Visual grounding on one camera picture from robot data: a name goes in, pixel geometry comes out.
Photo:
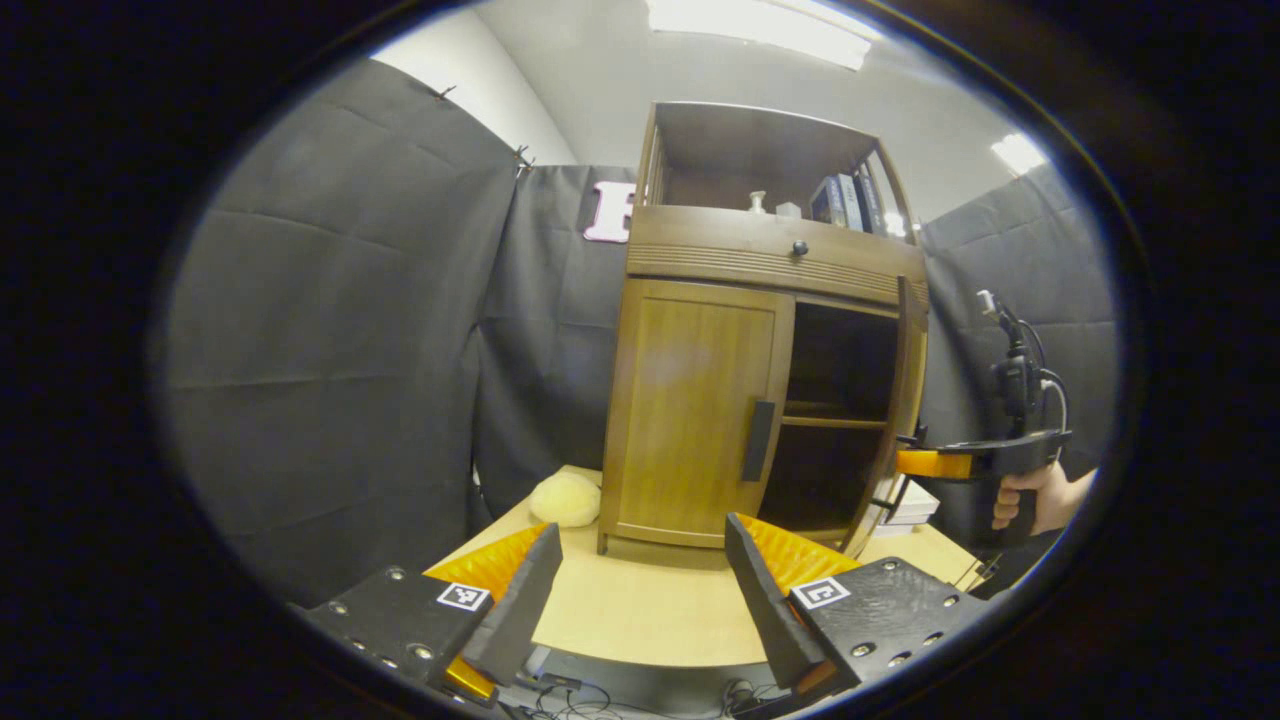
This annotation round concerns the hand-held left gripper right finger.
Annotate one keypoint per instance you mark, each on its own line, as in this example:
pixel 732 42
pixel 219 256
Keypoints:
pixel 765 600

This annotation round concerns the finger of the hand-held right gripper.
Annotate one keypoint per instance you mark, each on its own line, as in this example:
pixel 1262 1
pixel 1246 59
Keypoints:
pixel 935 463

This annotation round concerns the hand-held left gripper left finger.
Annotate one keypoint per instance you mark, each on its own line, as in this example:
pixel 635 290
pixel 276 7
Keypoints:
pixel 520 610

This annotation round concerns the wooden cabinet door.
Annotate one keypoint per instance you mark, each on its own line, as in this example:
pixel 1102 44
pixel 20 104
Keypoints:
pixel 905 390
pixel 680 400

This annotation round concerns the wooden double-door shoe cabinet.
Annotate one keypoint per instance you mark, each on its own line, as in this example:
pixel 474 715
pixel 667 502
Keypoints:
pixel 720 150

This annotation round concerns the wooden cabinet drawer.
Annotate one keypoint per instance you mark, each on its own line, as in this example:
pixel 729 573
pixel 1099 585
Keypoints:
pixel 720 240

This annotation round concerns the stack of white flat boxes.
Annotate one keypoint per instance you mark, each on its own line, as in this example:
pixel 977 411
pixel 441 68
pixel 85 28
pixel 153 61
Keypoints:
pixel 910 510

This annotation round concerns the wooden inner shelf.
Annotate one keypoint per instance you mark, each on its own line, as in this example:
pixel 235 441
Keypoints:
pixel 835 418

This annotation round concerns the yellow plush toy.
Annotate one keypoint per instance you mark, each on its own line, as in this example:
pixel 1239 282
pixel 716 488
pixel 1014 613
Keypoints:
pixel 565 500

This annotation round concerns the dark blue book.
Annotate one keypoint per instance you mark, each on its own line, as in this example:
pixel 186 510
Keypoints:
pixel 825 205
pixel 870 205

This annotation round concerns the grey spine book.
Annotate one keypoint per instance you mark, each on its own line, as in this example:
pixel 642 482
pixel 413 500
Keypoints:
pixel 850 203

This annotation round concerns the small ceiling light panel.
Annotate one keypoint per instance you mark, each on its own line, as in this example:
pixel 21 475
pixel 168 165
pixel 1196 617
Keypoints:
pixel 1018 153

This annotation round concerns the large ceiling light panel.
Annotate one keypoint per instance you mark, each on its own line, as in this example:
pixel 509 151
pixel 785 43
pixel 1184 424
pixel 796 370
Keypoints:
pixel 760 25

